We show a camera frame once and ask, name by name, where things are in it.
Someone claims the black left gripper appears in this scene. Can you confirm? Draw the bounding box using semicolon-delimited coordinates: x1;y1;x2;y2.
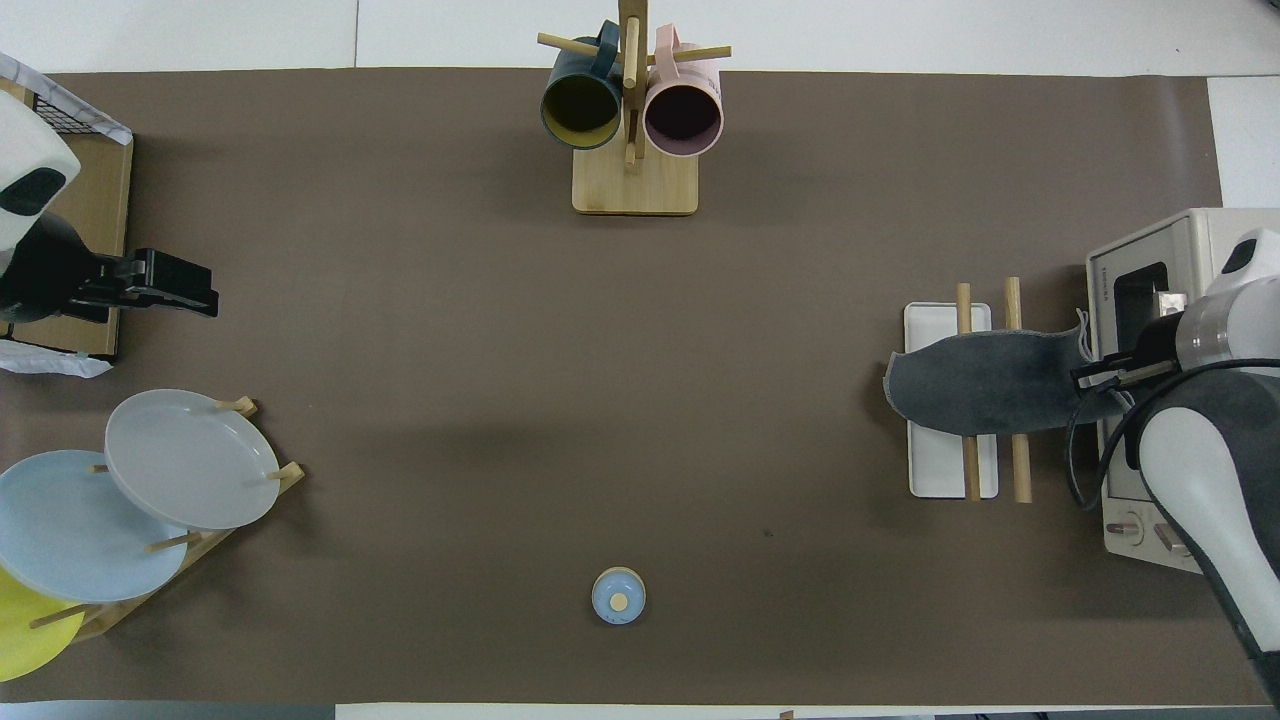
70;247;220;323

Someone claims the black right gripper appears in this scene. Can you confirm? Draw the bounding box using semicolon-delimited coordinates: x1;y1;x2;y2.
1072;316;1187;395

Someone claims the purple grey-backed towel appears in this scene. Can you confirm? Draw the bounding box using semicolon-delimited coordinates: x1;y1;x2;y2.
883;310;1137;438

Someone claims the white wooden-bar towel rack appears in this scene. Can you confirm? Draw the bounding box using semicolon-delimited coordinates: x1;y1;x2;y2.
904;277;1033;504

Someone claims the wooden plate rack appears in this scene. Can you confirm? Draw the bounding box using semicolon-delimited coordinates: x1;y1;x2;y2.
28;397;306;643

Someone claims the wooden box shelf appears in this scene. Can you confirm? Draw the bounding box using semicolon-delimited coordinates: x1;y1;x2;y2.
0;78;134;361

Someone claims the cream toaster oven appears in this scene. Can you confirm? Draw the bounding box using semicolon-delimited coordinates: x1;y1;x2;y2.
1086;208;1280;577

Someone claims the grey plate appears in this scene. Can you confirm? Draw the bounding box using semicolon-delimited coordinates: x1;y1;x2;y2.
104;389;282;532

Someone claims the white marbled cloth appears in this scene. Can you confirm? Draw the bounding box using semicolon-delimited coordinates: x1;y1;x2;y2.
0;52;133;379

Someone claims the light blue plate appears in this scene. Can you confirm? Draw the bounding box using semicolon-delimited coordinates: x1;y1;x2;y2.
0;450;191;605

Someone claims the yellow plate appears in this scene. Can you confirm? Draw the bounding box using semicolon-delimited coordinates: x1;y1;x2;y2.
0;567;87;683

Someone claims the dark teal mug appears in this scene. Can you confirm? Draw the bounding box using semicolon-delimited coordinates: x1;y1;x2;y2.
541;20;625;151

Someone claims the wooden mug tree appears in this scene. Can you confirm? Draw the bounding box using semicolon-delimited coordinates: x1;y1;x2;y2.
537;0;733;217

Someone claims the brown table mat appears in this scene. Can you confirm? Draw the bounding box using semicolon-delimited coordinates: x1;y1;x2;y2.
0;67;1273;706

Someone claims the pink mug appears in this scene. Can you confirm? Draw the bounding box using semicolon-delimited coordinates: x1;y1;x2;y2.
643;25;724;159

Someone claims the small blue round cup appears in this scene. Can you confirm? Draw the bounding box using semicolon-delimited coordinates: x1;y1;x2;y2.
591;567;647;626

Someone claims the black wire basket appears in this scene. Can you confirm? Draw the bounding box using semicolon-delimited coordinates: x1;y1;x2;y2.
30;90;89;136

